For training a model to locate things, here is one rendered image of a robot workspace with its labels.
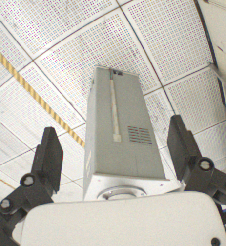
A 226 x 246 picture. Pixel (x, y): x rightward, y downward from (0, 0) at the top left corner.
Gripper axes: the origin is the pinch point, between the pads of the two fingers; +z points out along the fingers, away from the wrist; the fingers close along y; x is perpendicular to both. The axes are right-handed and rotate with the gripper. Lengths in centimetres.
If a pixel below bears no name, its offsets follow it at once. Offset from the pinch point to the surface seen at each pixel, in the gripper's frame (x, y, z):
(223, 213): -64, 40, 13
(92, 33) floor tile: -22, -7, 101
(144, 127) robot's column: -50, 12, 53
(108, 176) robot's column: -44, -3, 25
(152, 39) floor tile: -29, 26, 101
